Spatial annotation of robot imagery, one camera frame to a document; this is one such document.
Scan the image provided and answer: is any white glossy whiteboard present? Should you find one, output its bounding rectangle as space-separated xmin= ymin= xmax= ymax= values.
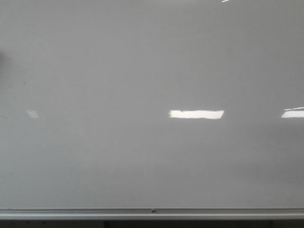
xmin=0 ymin=0 xmax=304 ymax=209

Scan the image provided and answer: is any aluminium whiteboard tray rail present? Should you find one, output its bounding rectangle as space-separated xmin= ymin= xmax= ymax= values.
xmin=0 ymin=208 xmax=304 ymax=220

